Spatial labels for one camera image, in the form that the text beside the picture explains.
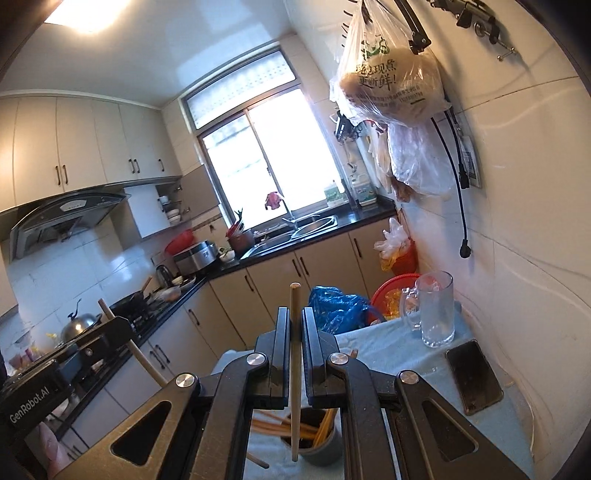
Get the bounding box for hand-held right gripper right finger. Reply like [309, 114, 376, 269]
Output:
[301, 307, 529, 480]

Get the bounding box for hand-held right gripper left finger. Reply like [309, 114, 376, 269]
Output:
[53, 307, 293, 480]

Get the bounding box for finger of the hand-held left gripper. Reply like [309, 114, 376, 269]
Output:
[56, 316, 136, 385]

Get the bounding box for bunch of wooden chopsticks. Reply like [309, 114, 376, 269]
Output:
[252, 349, 359, 452]

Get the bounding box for grey utensil holder cup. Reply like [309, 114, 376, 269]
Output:
[281, 406, 345, 468]

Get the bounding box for brown pot with utensils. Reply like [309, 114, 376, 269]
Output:
[225, 209, 256, 258]

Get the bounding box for person's left hand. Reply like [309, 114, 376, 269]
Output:
[39, 422, 71, 477]

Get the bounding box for silver kettle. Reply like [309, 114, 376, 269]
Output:
[59, 299, 103, 345]

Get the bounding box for black gas stove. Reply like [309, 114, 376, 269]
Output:
[69, 295, 158, 371]

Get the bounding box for black wok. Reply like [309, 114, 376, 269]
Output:
[110, 276, 154, 315]

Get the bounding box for blue plastic bag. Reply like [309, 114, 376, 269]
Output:
[308, 286, 385, 336]

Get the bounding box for beige lower kitchen cabinets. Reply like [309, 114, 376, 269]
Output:
[46, 226, 403, 462]

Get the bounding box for dishes with food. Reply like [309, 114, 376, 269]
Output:
[151, 274, 198, 302]

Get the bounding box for light blue table cloth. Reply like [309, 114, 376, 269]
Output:
[210, 300, 537, 480]

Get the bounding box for large red plastic basket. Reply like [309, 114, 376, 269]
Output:
[369, 273, 424, 322]

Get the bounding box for silver rice cooker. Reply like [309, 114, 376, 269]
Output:
[172, 240, 221, 276]

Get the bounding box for red plastic colander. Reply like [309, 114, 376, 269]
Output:
[164, 229, 195, 256]

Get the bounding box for range hood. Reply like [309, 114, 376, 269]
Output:
[9, 191, 131, 262]

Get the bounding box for steel double sink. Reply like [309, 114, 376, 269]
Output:
[241, 215, 339, 260]

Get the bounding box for clear glass mug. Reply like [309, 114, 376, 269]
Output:
[399, 271, 456, 350]

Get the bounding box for steel faucet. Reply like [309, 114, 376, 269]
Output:
[281, 198, 306, 232]

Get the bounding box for small red plastic basket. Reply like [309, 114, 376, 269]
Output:
[380, 240, 419, 278]

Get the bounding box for stack of white bowls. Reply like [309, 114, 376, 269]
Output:
[158, 195, 184, 225]

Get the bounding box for white plastic bags bundle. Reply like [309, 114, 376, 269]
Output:
[373, 217, 413, 260]

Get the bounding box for black smartphone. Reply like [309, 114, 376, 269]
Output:
[444, 339, 505, 417]

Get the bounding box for black kitchen countertop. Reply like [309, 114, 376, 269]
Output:
[46, 204, 399, 416]

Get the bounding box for dish soap bottle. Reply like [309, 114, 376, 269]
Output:
[350, 173, 378, 209]

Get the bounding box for white upper kitchen cabinets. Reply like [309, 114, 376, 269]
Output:
[0, 95, 184, 209]

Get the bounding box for kitchen window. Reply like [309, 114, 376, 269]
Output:
[181, 44, 348, 232]

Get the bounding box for beige hanging plastic bag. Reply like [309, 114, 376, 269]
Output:
[368, 124, 413, 205]

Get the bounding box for clear hanging plastic bag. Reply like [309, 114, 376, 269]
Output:
[387, 121, 456, 198]

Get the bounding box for white hanging tag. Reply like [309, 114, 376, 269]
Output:
[455, 124, 482, 188]

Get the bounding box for large printed hanging bag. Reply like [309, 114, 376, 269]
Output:
[329, 0, 452, 128]

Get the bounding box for ceiling light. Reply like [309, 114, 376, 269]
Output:
[44, 0, 133, 36]

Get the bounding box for open wall cabinet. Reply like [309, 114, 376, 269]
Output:
[121, 175, 221, 239]

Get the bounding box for black cable with round plug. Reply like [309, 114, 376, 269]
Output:
[431, 115, 475, 260]

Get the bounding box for black cable with square plug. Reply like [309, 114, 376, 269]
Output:
[444, 110, 470, 188]

